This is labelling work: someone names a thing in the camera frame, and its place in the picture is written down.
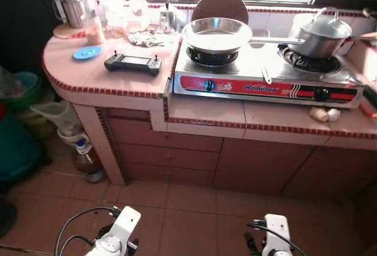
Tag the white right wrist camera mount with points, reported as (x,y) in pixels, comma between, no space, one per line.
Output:
(277,232)

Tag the bottle of brown liquid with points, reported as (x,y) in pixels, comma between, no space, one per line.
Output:
(88,165)

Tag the green bin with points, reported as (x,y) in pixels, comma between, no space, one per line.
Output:
(26,88)

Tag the round wooden coaster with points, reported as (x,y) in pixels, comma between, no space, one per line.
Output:
(62,32)

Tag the black handheld controller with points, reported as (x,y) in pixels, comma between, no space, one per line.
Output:
(132,63)

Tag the garlic bulb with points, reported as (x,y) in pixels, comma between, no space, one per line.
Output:
(318,115)
(334,115)

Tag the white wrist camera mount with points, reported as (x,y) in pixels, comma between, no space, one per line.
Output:
(277,232)
(125,226)

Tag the small steel cup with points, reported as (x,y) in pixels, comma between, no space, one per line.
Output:
(168,20)

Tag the teal bin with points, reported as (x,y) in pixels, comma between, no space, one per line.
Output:
(17,150)

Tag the steel frying pan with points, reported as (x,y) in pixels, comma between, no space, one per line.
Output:
(215,35)

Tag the blue round lid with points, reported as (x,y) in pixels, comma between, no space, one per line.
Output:
(87,52)

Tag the round brown board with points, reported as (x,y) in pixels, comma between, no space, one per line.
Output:
(219,6)

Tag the steel red gas stove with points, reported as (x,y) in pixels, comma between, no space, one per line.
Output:
(259,88)

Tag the clear plastic bag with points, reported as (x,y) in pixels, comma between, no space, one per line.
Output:
(59,117)

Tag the maroon base cabinet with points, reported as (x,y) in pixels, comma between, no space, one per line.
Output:
(253,162)

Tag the clear plastic jar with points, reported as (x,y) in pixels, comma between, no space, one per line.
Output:
(138,12)

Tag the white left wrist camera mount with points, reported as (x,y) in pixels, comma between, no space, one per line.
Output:
(125,226)

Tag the jar of orange powder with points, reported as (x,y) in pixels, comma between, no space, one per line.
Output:
(94,32)

